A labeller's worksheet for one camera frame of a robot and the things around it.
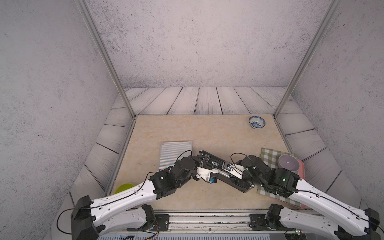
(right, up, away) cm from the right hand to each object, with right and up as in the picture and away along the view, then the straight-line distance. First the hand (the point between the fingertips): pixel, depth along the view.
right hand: (233, 172), depth 71 cm
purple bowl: (+38, 0, +20) cm, 43 cm away
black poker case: (-12, +5, +1) cm, 13 cm away
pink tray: (+45, -6, +19) cm, 49 cm away
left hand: (-13, +8, -1) cm, 16 cm away
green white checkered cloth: (+30, +2, +25) cm, 39 cm away
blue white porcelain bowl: (+28, +24, +43) cm, 57 cm away
